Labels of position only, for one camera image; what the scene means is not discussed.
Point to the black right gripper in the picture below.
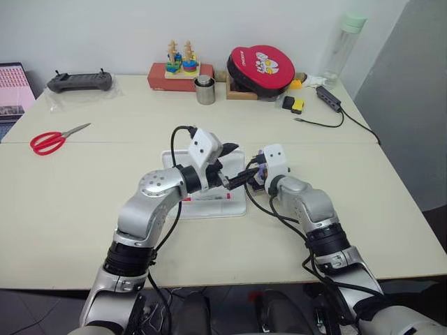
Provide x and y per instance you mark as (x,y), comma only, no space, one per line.
(259,185)

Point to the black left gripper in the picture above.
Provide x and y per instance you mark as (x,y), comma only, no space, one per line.
(213,181)

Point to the purple marker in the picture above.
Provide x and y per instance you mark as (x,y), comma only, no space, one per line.
(261,173)

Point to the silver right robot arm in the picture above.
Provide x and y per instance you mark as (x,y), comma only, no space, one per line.
(324,223)

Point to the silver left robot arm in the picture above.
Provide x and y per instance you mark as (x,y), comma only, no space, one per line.
(150,209)

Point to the red marker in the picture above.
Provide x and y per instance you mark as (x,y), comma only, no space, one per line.
(209,198)

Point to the red round case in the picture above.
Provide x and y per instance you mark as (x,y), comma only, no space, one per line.
(260,68)

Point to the brown wooden box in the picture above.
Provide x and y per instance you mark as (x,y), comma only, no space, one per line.
(241,95)

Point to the metal cylinder cup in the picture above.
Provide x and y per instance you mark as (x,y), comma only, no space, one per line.
(205,91)

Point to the small black block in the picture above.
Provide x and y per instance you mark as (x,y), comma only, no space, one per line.
(288,102)

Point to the yellow black block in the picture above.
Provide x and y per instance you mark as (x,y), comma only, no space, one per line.
(298,106)

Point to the small yellow block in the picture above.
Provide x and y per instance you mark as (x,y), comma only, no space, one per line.
(296,85)

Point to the red cardboard box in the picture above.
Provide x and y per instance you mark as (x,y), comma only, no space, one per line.
(157,82)

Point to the wooden colourful stacking toy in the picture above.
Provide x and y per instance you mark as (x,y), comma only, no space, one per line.
(181,64)

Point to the grey usb hub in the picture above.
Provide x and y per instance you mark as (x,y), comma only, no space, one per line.
(329,98)

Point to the white crumpled paper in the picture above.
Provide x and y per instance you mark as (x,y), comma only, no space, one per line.
(316,80)

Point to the dark rounded shape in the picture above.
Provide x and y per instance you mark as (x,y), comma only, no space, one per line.
(277,314)

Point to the clear plastic bag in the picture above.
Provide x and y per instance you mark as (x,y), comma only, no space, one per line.
(84,99)

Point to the clear bottle green lid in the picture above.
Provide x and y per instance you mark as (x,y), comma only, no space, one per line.
(340,49)

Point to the grey handheld controller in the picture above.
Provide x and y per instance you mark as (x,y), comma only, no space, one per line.
(80,81)

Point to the grey partition panel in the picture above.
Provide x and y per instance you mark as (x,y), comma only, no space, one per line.
(412,87)

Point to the laptop with pink screen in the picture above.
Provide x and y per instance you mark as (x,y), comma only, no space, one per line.
(12,90)

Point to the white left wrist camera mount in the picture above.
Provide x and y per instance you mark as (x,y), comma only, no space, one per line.
(202,146)

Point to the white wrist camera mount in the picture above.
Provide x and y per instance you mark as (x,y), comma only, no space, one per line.
(276,164)
(202,146)

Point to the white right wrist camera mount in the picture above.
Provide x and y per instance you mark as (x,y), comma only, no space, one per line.
(276,164)

